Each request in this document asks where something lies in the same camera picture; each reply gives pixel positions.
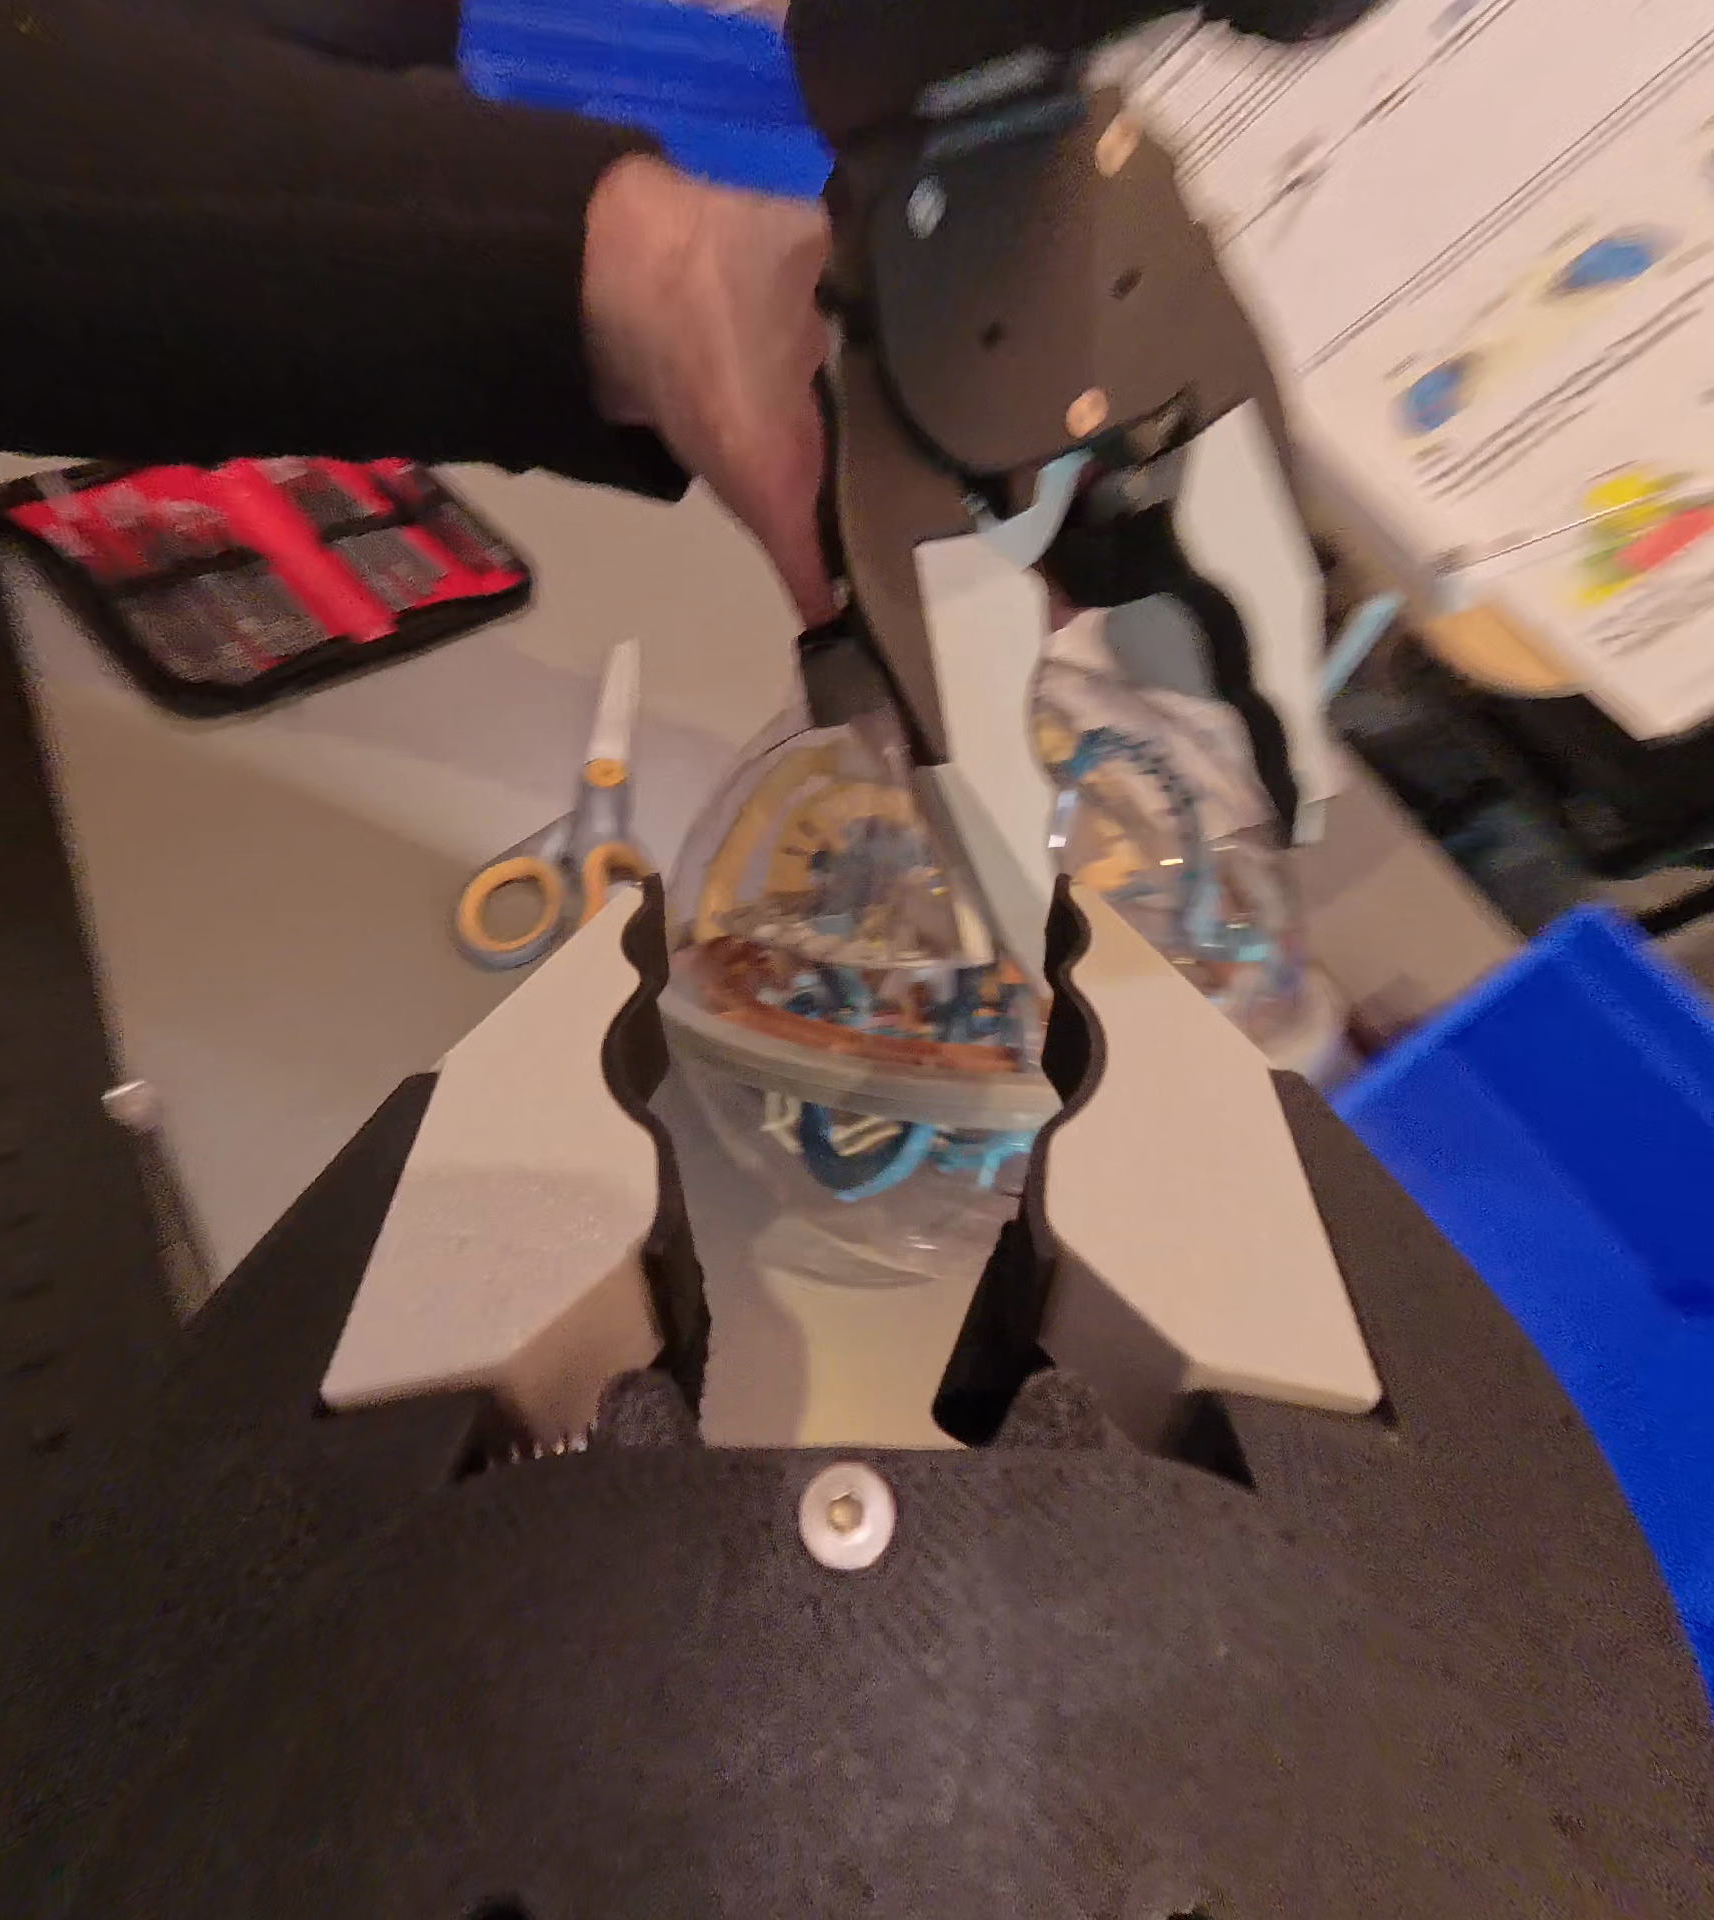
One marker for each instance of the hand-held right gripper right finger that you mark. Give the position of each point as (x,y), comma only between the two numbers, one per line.
(1185,1201)

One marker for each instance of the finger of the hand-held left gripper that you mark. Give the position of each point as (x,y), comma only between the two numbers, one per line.
(1279,598)
(985,661)

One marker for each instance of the black dimpled foam pad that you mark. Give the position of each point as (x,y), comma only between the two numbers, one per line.
(0,900)

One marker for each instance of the person's left hand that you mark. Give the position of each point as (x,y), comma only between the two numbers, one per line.
(708,316)

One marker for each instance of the white instruction board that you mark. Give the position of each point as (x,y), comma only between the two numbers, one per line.
(1549,227)

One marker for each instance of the grey and yellow scissors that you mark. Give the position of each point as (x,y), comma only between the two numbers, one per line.
(594,842)

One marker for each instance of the person's left forearm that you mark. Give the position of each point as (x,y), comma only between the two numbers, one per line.
(198,227)

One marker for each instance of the clear maze ball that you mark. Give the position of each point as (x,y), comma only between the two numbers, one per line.
(859,1050)

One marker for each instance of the blue plastic bin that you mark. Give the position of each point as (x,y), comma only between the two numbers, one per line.
(1622,1201)

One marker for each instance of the black zip case red lining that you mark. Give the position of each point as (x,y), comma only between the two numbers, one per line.
(274,540)

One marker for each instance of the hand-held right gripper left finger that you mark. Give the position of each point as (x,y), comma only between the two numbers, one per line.
(497,1201)

